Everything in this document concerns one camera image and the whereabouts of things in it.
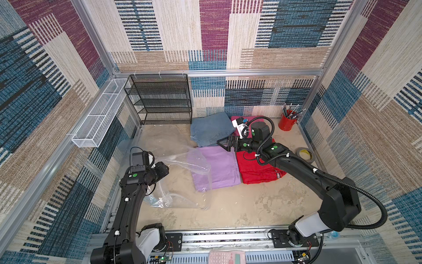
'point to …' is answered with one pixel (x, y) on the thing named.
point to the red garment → (253, 172)
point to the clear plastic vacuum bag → (186, 185)
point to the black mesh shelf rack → (161, 99)
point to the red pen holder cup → (287, 119)
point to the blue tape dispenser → (334, 235)
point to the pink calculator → (227, 257)
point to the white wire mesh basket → (89, 132)
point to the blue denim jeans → (206, 131)
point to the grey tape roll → (305, 154)
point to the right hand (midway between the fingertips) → (225, 143)
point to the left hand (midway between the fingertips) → (165, 169)
